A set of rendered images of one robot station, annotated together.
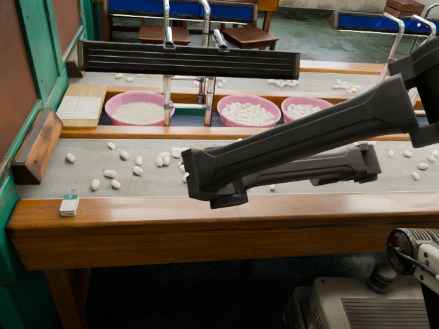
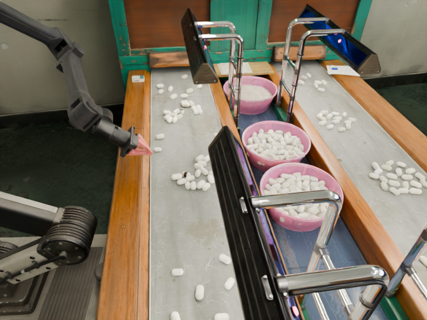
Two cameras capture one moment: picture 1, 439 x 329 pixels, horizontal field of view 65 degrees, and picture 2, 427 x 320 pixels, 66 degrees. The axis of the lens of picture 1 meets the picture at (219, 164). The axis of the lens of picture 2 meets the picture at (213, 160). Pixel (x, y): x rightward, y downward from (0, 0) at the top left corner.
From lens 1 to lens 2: 1.61 m
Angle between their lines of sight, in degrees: 70
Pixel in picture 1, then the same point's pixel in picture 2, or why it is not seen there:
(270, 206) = not seen: hidden behind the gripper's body
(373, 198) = (131, 206)
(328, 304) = (100, 237)
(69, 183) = (163, 80)
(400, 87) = not seen: outside the picture
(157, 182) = (164, 105)
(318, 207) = (125, 166)
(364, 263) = not seen: outside the picture
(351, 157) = (74, 94)
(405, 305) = (82, 301)
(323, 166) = (68, 83)
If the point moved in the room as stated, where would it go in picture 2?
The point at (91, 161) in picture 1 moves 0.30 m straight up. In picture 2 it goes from (183, 84) to (180, 24)
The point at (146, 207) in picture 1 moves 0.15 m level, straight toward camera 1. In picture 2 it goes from (136, 98) to (103, 101)
